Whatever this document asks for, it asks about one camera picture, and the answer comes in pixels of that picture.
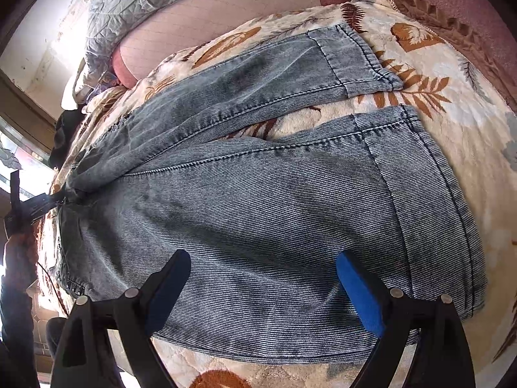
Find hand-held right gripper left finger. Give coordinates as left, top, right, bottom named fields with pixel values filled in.
left=50, top=250, right=191, bottom=388

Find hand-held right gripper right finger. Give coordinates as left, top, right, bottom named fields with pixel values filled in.
left=336, top=250, right=476, bottom=388

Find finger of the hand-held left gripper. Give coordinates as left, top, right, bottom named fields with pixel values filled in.
left=36, top=193, right=69, bottom=212

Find blue striped denim pants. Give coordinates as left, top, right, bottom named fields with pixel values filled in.
left=50, top=22, right=486, bottom=366

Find person's left forearm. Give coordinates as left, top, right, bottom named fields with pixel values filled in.
left=0, top=230, right=42, bottom=388

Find black cloth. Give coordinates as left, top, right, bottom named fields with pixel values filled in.
left=49, top=108, right=89, bottom=170

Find clear plastic bag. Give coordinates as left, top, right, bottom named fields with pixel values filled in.
left=79, top=70, right=122, bottom=100

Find cream leaf printed blanket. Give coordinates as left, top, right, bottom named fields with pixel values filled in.
left=38, top=0, right=517, bottom=388

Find grey quilted blanket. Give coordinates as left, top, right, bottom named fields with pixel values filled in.
left=65, top=0, right=237, bottom=90

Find wooden window frame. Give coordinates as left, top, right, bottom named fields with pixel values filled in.
left=0, top=67, right=57, bottom=162

